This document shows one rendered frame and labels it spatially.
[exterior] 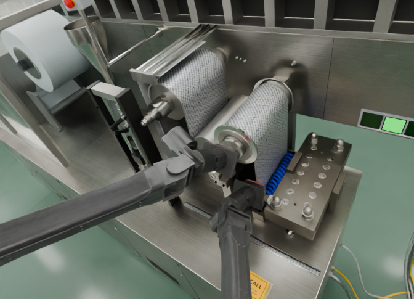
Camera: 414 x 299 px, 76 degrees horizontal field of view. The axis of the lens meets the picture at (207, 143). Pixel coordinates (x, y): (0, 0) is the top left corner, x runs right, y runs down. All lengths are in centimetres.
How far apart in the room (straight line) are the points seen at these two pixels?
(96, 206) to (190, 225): 60
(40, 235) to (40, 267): 205
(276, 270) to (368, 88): 62
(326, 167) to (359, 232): 113
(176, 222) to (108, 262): 123
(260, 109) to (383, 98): 36
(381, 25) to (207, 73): 49
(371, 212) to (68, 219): 199
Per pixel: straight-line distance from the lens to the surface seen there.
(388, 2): 84
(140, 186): 53
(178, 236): 106
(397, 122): 98
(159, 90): 87
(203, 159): 57
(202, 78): 89
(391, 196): 234
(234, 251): 63
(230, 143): 76
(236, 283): 58
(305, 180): 98
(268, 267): 96
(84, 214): 52
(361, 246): 207
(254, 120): 78
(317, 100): 100
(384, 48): 87
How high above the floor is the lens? 179
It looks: 42 degrees down
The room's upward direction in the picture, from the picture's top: 15 degrees counter-clockwise
